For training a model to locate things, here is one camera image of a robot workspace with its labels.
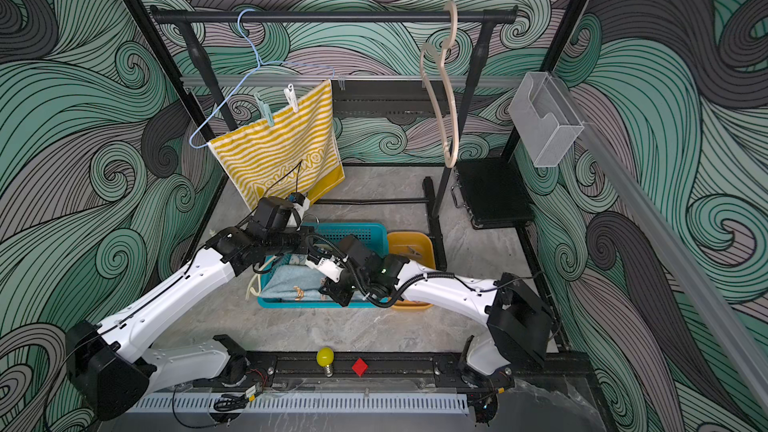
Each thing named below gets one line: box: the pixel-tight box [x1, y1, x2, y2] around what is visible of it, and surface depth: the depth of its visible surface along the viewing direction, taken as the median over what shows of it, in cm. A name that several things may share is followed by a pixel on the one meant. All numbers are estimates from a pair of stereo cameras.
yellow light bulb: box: [316, 346, 335, 378], surface depth 75 cm
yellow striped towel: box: [208, 80, 345, 210], surface depth 73 cm
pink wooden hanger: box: [421, 1, 459, 168], surface depth 53 cm
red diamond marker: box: [352, 358, 369, 377], surface depth 74 cm
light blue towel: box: [260, 254, 333, 302], surface depth 81 cm
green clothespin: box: [254, 92, 274, 127], surface depth 66 cm
